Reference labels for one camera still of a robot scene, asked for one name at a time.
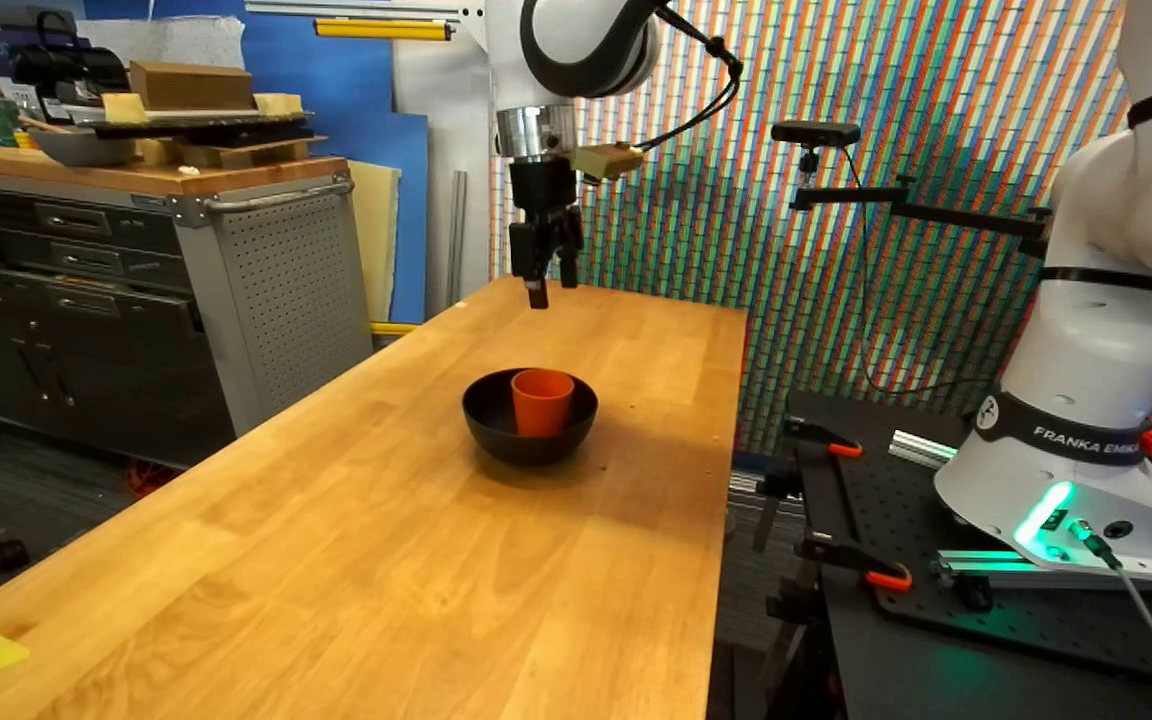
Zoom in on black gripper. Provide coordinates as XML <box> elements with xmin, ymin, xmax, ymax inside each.
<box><xmin>505</xmin><ymin>153</ymin><xmax>593</xmax><ymax>313</ymax></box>

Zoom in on orange plastic cup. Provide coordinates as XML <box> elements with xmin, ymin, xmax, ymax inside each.
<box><xmin>509</xmin><ymin>368</ymin><xmax>581</xmax><ymax>443</ymax></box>

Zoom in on black bowl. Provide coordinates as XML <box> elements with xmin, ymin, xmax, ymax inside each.
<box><xmin>461</xmin><ymin>366</ymin><xmax>603</xmax><ymax>474</ymax></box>

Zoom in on beige board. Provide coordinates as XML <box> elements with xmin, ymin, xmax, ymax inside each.
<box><xmin>343</xmin><ymin>158</ymin><xmax>403</xmax><ymax>330</ymax></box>

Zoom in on blue board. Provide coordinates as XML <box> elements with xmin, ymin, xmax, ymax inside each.
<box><xmin>236</xmin><ymin>9</ymin><xmax>437</xmax><ymax>330</ymax></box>

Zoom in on grey perforated cabinet wooden top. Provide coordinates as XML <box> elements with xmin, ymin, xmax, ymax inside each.
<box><xmin>0</xmin><ymin>150</ymin><xmax>382</xmax><ymax>474</ymax></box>

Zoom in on yellow bar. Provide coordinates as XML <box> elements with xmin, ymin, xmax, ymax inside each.
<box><xmin>307</xmin><ymin>14</ymin><xmax>457</xmax><ymax>45</ymax></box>

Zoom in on multicoloured striped backdrop panel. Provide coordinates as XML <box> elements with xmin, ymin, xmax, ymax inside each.
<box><xmin>489</xmin><ymin>0</ymin><xmax>1152</xmax><ymax>464</ymax></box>

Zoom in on wooden box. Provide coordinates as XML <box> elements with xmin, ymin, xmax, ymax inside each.
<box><xmin>123</xmin><ymin>60</ymin><xmax>262</xmax><ymax>118</ymax></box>

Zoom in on black optical breadboard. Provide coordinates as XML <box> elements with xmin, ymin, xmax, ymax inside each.
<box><xmin>780</xmin><ymin>388</ymin><xmax>1152</xmax><ymax>720</ymax></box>

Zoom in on wrist mounted camera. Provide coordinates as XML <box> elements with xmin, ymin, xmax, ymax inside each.
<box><xmin>568</xmin><ymin>140</ymin><xmax>654</xmax><ymax>190</ymax></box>

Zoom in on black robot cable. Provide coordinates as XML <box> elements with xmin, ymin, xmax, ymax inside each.
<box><xmin>638</xmin><ymin>0</ymin><xmax>750</xmax><ymax>158</ymax></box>

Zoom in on black camera on mount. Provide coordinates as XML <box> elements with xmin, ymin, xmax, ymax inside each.
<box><xmin>770</xmin><ymin>121</ymin><xmax>865</xmax><ymax>153</ymax></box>

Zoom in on orange handled clamp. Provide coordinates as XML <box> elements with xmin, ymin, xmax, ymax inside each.
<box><xmin>798</xmin><ymin>528</ymin><xmax>922</xmax><ymax>601</ymax></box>
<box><xmin>780</xmin><ymin>413</ymin><xmax>871</xmax><ymax>467</ymax></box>

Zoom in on silver aluminium rail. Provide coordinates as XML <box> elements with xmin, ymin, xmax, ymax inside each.
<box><xmin>934</xmin><ymin>544</ymin><xmax>1152</xmax><ymax>592</ymax></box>

